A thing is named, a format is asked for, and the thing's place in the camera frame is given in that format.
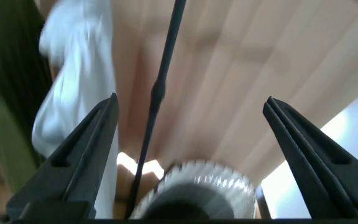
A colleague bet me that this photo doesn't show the white laundry basket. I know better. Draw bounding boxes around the white laundry basket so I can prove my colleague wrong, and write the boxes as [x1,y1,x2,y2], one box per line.
[131,160,258,220]

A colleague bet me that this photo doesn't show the black clothes rack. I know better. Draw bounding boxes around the black clothes rack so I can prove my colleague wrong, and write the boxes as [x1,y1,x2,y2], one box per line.
[124,0,188,219]

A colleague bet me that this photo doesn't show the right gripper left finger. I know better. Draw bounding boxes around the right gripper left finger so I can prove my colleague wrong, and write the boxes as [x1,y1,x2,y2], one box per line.
[6,92,120,220]

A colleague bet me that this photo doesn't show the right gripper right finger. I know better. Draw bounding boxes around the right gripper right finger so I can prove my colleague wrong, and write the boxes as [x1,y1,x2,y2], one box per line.
[262,95,358,219]

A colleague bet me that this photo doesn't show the green printed t-shirt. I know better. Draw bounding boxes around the green printed t-shirt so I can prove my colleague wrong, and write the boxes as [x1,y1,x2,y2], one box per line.
[0,0,54,194]

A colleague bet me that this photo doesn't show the pale grey shorts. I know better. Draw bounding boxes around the pale grey shorts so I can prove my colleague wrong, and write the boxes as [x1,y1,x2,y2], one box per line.
[31,0,120,219]

